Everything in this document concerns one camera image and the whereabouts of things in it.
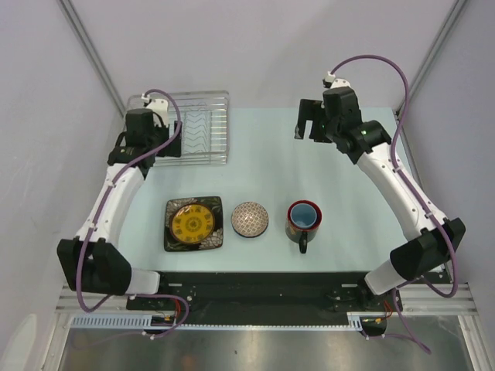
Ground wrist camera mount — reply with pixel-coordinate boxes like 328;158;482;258
323;71;351;89
141;94;169;128

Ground black square floral plate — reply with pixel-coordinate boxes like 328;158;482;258
163;196;224;253

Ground metal wire dish rack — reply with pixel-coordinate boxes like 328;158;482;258
126;90;230;167

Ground yellow round patterned plate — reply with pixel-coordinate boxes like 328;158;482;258
169;203;215;245

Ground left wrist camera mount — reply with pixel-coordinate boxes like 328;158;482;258
141;94;169;128

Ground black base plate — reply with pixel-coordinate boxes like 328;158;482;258
126;271;404;326

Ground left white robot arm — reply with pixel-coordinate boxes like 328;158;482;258
56;108;182;309

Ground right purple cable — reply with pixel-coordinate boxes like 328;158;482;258
326;54;459;355

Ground brown patterned white bowl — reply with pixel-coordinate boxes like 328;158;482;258
230;202;269;238

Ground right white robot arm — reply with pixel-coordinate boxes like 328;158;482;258
295;87;466;310

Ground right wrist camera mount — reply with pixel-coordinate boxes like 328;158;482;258
323;71;351;89

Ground white slotted cable duct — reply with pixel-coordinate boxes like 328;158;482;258
70;314;363;332

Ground black mug red rim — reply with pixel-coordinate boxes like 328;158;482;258
285;200;323;254

